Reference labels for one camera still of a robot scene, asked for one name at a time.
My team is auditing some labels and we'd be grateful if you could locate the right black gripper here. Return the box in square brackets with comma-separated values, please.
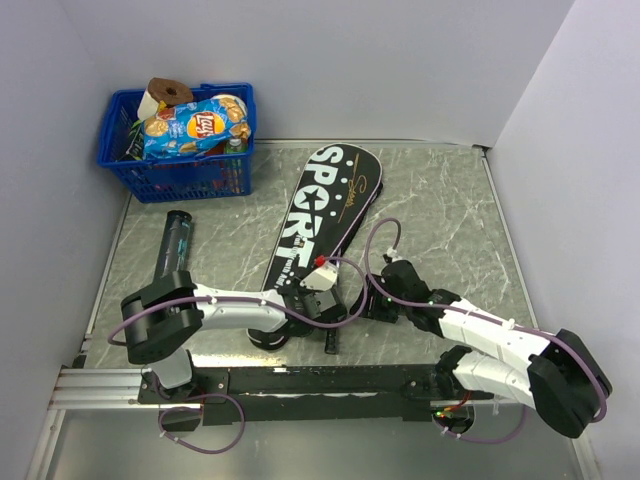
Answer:
[350, 273, 411, 324]

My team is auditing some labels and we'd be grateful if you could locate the silver badminton racket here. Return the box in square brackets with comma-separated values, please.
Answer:
[324, 329, 339, 355]

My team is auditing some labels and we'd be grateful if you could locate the black SPORT racket bag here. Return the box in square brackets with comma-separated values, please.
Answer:
[262, 144, 383, 323]

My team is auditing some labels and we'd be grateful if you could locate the black shuttlecock tube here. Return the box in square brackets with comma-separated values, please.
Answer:
[153, 210, 192, 280]

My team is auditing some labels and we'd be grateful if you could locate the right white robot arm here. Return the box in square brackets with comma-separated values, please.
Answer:
[364, 260, 612, 438]

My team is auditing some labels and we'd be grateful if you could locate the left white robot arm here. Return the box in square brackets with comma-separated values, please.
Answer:
[119, 271, 347, 402]

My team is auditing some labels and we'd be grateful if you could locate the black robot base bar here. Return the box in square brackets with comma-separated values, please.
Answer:
[137, 364, 493, 426]

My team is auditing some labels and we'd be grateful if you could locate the blue plastic shopping basket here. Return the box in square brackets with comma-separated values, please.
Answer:
[97, 82, 257, 203]

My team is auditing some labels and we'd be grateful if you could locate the blue Lays chips bag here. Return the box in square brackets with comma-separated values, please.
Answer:
[143, 94, 252, 159]

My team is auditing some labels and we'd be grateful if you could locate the dark green package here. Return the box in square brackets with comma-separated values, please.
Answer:
[122, 123, 144, 161]

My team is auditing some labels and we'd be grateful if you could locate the white paper towel roll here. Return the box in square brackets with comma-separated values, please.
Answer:
[137, 90, 160, 121]

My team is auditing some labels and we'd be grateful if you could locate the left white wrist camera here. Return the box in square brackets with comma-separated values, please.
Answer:
[300, 256, 338, 292]

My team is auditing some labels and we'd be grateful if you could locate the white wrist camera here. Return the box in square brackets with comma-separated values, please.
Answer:
[383, 247, 402, 264]
[300, 256, 338, 292]

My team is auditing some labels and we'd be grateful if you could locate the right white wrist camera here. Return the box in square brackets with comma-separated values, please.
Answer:
[383, 247, 402, 264]

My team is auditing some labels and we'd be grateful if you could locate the aluminium rail frame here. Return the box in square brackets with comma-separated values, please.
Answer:
[47, 319, 211, 412]

